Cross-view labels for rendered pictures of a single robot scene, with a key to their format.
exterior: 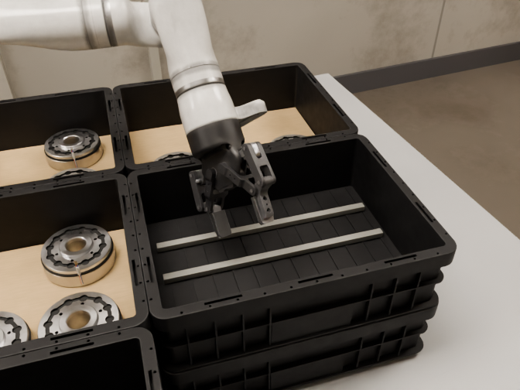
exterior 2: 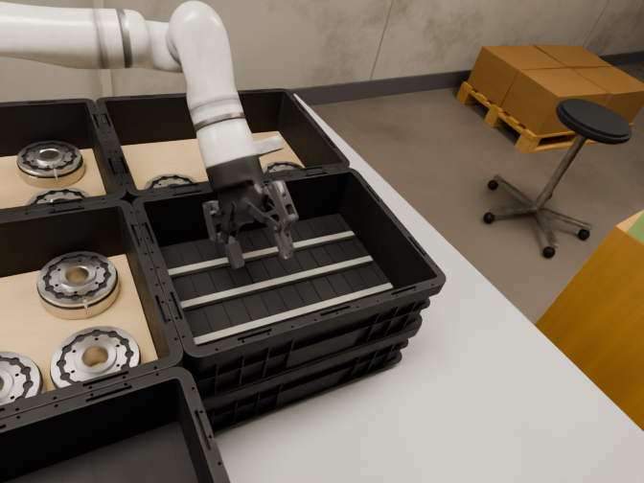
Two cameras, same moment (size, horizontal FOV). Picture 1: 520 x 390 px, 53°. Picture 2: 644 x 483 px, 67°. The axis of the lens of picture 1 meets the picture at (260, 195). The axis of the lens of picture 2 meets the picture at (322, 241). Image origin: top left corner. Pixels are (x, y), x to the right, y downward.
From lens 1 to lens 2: 0.14 m
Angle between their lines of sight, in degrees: 17
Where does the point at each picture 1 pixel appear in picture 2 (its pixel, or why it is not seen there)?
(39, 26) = (47, 40)
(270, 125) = not seen: hidden behind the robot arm
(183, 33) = (208, 64)
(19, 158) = not seen: outside the picture
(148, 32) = (164, 57)
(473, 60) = (403, 86)
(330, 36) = (282, 51)
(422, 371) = (402, 379)
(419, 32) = (360, 55)
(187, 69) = (211, 102)
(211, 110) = (236, 146)
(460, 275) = not seen: hidden behind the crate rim
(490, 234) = (445, 256)
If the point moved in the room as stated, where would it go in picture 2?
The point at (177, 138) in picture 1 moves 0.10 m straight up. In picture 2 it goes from (164, 156) to (163, 112)
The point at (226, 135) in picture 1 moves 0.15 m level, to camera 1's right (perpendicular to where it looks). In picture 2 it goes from (250, 172) to (356, 176)
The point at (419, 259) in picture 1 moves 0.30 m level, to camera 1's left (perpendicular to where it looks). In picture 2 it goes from (418, 290) to (206, 294)
